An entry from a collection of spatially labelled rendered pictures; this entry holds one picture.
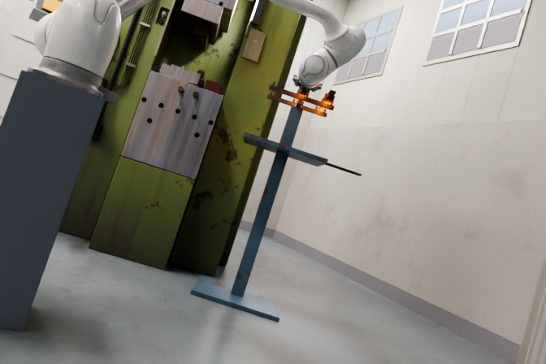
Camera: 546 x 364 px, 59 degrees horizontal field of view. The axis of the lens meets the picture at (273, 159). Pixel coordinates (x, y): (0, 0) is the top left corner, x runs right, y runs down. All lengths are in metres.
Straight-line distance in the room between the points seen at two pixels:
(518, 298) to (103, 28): 2.98
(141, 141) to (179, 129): 0.19
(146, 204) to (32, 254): 1.20
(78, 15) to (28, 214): 0.51
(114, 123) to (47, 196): 1.43
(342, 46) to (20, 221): 1.21
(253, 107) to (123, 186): 0.81
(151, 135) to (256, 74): 0.68
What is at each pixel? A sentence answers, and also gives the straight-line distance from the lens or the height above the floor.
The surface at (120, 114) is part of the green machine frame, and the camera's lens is 2.70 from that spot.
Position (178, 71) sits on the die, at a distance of 2.57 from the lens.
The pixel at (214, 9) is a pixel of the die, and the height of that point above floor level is 1.34.
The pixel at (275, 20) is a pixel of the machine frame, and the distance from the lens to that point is 2.83.
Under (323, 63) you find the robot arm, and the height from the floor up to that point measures 1.01.
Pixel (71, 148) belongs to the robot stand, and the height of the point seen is 0.46.
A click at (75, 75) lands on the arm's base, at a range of 1.33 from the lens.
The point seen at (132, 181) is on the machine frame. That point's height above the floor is 0.37.
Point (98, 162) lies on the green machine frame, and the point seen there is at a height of 0.40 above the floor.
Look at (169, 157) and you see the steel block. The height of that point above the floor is 0.54.
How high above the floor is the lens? 0.49
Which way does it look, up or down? 5 degrees up
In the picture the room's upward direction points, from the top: 18 degrees clockwise
